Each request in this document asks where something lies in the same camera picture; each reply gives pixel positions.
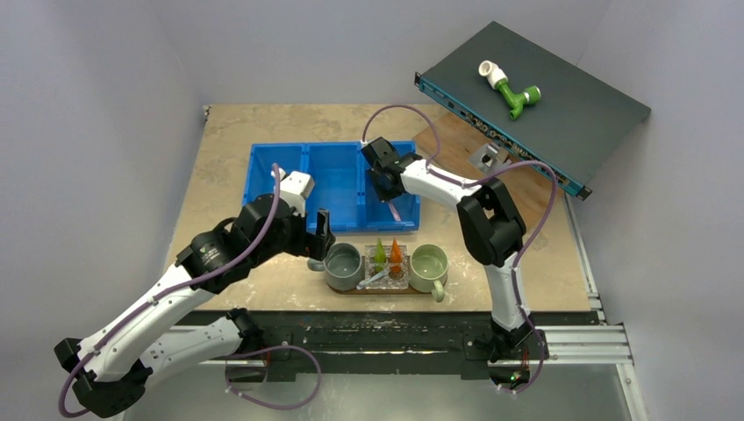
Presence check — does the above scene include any small metal bracket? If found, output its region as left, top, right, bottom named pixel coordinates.
left=469, top=143, right=512, bottom=175

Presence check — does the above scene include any black aluminium base frame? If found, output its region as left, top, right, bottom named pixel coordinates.
left=242, top=310, right=632, bottom=383

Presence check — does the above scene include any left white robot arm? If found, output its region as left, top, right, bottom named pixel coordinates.
left=54, top=193, right=335, bottom=418

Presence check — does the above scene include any pale green ceramic mug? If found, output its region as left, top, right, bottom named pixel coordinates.
left=408, top=244, right=449, bottom=303

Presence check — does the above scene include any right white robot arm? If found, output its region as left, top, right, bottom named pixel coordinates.
left=361, top=138, right=533, bottom=357

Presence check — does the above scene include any orange toothpaste tube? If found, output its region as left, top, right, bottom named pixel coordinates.
left=389, top=239, right=404, bottom=276

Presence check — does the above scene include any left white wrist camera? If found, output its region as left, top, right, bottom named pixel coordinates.
left=278, top=168, right=315, bottom=217

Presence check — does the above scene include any grey ceramic mug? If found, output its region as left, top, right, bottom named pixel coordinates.
left=307, top=243, right=365, bottom=291

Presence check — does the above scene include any green toothpaste tube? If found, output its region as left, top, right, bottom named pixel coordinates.
left=373, top=238, right=387, bottom=273

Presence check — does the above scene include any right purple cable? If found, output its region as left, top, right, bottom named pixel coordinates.
left=360, top=104, right=559, bottom=396

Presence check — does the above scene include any blue plastic bin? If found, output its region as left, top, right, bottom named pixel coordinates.
left=242, top=141, right=421, bottom=233

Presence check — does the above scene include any green white pipe fitting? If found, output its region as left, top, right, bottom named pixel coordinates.
left=478, top=60, right=541, bottom=120

